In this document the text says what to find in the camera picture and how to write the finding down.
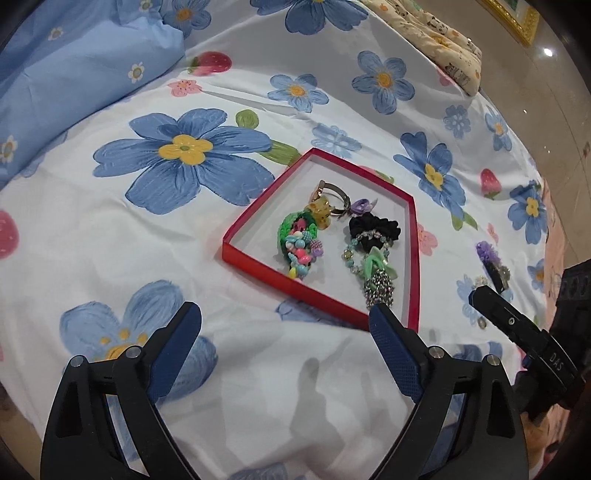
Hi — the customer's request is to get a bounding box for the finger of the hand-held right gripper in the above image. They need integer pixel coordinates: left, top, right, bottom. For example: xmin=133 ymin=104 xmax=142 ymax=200
xmin=468 ymin=285 xmax=551 ymax=361

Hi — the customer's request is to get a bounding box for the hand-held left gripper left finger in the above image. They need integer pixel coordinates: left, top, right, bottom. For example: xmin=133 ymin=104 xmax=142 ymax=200
xmin=41 ymin=301 xmax=203 ymax=480

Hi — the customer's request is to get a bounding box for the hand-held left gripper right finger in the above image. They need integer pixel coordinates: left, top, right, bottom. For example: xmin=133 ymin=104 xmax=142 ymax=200
xmin=365 ymin=303 xmax=530 ymax=480

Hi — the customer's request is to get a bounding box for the pearl bracelet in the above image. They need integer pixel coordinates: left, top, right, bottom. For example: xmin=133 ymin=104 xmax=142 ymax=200
xmin=470 ymin=274 xmax=493 ymax=331

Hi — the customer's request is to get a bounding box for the rhinestone green bow clip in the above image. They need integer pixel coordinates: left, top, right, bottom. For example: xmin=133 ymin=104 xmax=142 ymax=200
xmin=358 ymin=247 xmax=399 ymax=310

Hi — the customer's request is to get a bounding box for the green bead bracelet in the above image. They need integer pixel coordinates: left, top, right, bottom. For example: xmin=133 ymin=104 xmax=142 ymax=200
xmin=342 ymin=231 xmax=393 ymax=278

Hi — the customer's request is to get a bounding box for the black scrunchie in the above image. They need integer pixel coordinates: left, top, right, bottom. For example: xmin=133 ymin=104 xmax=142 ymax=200
xmin=348 ymin=213 xmax=406 ymax=253

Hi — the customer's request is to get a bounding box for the colourful bead bracelet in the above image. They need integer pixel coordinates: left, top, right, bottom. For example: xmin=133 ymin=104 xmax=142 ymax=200
xmin=284 ymin=220 xmax=327 ymax=280

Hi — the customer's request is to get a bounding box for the yellow hair claw clip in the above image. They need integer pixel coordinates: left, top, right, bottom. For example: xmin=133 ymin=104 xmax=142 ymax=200
xmin=305 ymin=196 xmax=334 ymax=232

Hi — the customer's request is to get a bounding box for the green hair tie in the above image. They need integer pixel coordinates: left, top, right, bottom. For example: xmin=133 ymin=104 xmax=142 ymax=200
xmin=277 ymin=210 xmax=324 ymax=274

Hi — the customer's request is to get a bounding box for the red shallow box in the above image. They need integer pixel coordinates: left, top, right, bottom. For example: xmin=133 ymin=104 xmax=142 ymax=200
xmin=222 ymin=148 xmax=420 ymax=334

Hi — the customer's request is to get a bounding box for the purple fluffy hair clip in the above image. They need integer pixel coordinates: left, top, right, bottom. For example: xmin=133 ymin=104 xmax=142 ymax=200
xmin=475 ymin=240 xmax=513 ymax=293

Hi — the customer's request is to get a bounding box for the floral bedsheet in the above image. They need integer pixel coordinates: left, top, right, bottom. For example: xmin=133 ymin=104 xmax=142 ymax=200
xmin=0 ymin=0 xmax=556 ymax=480

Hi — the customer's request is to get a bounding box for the small purple flower clip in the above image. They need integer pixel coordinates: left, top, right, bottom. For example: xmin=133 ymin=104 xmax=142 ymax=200
xmin=351 ymin=198 xmax=380 ymax=218

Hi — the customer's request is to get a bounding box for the cream printed quilt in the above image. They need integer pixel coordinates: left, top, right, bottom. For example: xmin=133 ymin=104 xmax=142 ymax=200
xmin=360 ymin=0 xmax=484 ymax=98

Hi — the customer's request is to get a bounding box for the gold framed painting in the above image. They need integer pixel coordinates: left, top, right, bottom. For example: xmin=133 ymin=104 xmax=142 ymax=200
xmin=478 ymin=0 xmax=541 ymax=47

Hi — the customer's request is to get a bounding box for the light blue floral pillow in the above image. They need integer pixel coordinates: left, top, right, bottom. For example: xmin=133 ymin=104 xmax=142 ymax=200
xmin=0 ymin=0 xmax=186 ymax=186

